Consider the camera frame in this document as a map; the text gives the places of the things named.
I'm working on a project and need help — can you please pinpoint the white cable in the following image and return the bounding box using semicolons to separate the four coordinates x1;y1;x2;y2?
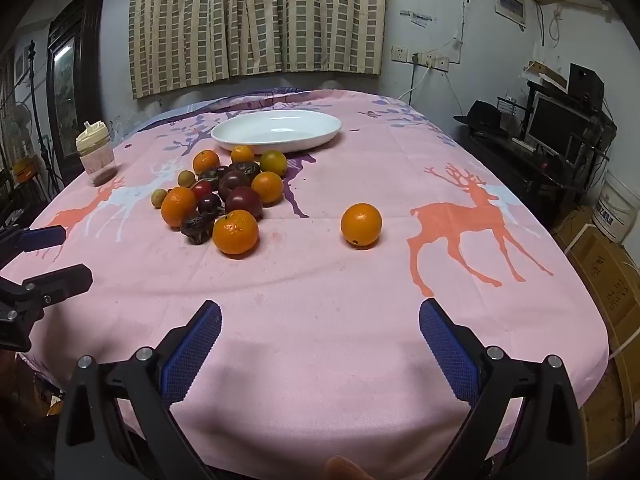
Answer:
397;64;433;106

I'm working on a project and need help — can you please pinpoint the checked striped curtain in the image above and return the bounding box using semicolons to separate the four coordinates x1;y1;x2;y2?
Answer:
227;0;389;78
129;0;241;100

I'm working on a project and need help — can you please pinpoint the white wall panel box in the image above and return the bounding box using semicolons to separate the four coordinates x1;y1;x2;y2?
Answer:
495;0;529;29

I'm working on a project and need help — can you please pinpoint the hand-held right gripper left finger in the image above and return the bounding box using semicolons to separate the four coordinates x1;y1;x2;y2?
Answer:
54;299;223;480

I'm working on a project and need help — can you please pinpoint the greenish orange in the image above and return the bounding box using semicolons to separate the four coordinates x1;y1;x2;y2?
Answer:
259;150;288;177

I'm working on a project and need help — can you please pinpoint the small cardboard box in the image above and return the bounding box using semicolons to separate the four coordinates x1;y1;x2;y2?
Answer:
525;60;569;89

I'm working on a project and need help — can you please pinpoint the computer monitor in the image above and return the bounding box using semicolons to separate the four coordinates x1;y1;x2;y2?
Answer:
525;92;594;157

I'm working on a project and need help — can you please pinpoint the white plastic bucket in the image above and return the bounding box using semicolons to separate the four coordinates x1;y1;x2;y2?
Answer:
592;170;639;244

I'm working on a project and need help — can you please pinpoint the orange round object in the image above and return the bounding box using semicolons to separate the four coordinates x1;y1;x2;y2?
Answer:
12;157;41;184

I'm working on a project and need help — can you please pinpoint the white fan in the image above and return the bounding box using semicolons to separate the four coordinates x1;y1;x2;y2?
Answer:
11;102;35;161

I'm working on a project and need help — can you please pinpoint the black hat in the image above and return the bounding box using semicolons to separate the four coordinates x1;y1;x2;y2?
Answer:
453;101;512;137

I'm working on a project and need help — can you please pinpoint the white oval plate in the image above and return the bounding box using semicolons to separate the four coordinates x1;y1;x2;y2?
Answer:
210;109;343;155

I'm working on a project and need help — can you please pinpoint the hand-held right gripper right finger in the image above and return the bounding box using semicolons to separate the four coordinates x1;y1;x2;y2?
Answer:
418;298;587;480

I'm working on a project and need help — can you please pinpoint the grey-blue cloth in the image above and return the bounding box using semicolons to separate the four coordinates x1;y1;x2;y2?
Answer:
122;87;306;137

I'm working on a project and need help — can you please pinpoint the black tripod stand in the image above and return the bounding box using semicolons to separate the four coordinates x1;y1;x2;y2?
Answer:
26;40;65;196

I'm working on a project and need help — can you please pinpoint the dark purple plum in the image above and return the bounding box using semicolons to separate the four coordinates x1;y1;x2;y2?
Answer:
218;170;253;200
225;186;264;218

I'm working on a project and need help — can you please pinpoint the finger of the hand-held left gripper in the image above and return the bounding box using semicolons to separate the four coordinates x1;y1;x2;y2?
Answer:
0;263;94;323
0;225;68;268

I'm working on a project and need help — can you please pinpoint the plastic cup with cream lid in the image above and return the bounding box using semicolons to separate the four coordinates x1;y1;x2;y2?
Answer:
75;121;125;188

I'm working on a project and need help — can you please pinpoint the dark wooden framed mirror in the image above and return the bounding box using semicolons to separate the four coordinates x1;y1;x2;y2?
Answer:
46;0;106;193

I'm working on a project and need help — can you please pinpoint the large cardboard box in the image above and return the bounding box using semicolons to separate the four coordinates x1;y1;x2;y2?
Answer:
552;205;640;353

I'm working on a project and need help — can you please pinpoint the black speaker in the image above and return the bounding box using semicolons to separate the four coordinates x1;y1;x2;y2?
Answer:
568;63;606;111

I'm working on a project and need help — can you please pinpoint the person's right hand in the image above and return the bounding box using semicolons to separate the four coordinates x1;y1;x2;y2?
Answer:
324;455;373;480

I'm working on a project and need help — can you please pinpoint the black desk rack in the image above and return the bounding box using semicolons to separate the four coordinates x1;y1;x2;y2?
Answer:
459;87;619;232

